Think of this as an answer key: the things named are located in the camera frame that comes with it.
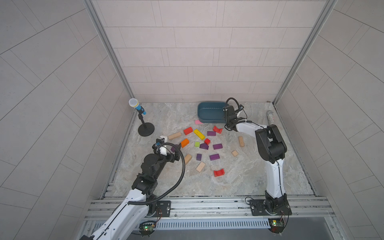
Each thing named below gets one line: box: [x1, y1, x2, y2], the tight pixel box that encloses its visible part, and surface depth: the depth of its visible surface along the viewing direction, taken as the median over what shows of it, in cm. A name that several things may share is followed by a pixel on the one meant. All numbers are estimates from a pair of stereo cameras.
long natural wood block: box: [168, 132, 182, 140], surface depth 100 cm
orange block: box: [180, 138, 190, 149], surface depth 95 cm
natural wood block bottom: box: [196, 161, 206, 173], surface depth 86 cm
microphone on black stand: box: [129, 98, 155, 137], surface depth 101 cm
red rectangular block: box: [183, 127, 193, 136], surface depth 101 cm
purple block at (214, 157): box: [209, 153, 220, 161], surface depth 91 cm
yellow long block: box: [193, 129, 205, 140], surface depth 101 cm
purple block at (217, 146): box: [213, 143, 223, 150], surface depth 96 cm
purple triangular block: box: [199, 143, 209, 150], surface depth 95 cm
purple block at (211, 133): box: [207, 131, 216, 136], surface depth 101 cm
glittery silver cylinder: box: [266, 110, 275, 125], surface depth 107 cm
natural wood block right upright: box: [238, 136, 245, 148], surface depth 96 cm
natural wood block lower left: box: [184, 153, 193, 165], surface depth 88 cm
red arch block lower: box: [213, 168, 225, 178], surface depth 83 cm
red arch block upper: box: [213, 125, 223, 134], surface depth 102 cm
